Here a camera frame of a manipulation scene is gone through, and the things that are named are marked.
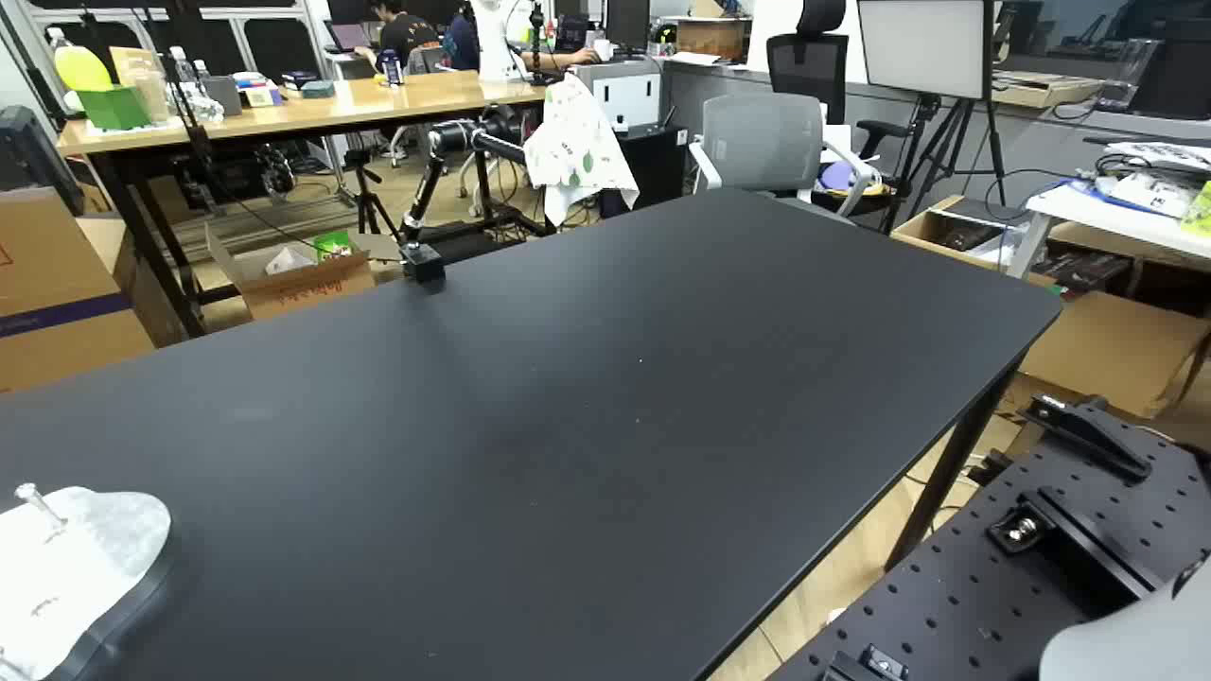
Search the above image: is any white patterned cloth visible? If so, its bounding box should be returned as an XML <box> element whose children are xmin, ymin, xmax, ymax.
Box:
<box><xmin>523</xmin><ymin>76</ymin><xmax>639</xmax><ymax>228</ymax></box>

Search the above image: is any black clamp stand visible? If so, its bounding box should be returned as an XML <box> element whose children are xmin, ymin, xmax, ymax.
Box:
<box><xmin>396</xmin><ymin>120</ymin><xmax>541</xmax><ymax>284</ymax></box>

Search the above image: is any grey office chair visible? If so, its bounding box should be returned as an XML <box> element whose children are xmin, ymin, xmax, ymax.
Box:
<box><xmin>690</xmin><ymin>89</ymin><xmax>878</xmax><ymax>216</ymax></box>

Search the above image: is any white computer case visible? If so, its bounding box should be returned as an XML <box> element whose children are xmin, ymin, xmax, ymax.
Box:
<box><xmin>570</xmin><ymin>60</ymin><xmax>662</xmax><ymax>132</ymax></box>

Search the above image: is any open cardboard box on floor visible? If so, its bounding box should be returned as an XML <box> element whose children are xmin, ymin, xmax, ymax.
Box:
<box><xmin>203</xmin><ymin>228</ymin><xmax>375</xmax><ymax>323</ymax></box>

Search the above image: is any black office chair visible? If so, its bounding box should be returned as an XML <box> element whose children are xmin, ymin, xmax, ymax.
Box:
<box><xmin>764</xmin><ymin>0</ymin><xmax>851</xmax><ymax>123</ymax></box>

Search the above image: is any open box with items right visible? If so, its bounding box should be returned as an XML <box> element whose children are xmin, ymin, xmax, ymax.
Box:
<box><xmin>891</xmin><ymin>197</ymin><xmax>1034</xmax><ymax>275</ymax></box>

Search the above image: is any white projection screen on tripod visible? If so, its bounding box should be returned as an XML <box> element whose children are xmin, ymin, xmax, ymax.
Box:
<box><xmin>859</xmin><ymin>0</ymin><xmax>1006</xmax><ymax>228</ymax></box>

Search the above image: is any black perforated breadboard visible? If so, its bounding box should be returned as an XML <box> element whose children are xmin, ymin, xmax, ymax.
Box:
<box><xmin>774</xmin><ymin>396</ymin><xmax>1211</xmax><ymax>681</ymax></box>

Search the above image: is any cardboard box right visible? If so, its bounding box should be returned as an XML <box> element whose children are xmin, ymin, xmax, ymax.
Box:
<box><xmin>1016</xmin><ymin>292</ymin><xmax>1211</xmax><ymax>421</ymax></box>

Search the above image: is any long wooden desk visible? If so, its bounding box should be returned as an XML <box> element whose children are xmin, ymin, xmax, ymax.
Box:
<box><xmin>58</xmin><ymin>70</ymin><xmax>544</xmax><ymax>337</ymax></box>

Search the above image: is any large cardboard box left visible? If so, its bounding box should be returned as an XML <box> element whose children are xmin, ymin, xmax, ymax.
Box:
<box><xmin>0</xmin><ymin>188</ymin><xmax>151</xmax><ymax>395</ymax></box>

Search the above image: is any white table with papers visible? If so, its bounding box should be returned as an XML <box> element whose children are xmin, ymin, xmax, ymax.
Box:
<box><xmin>1009</xmin><ymin>141</ymin><xmax>1211</xmax><ymax>275</ymax></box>

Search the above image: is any yellow green bag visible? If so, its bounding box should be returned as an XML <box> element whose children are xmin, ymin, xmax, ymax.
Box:
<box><xmin>54</xmin><ymin>43</ymin><xmax>146</xmax><ymax>132</ymax></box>

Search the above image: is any small black camera tripod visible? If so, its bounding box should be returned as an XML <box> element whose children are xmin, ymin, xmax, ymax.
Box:
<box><xmin>343</xmin><ymin>150</ymin><xmax>396</xmax><ymax>233</ymax></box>

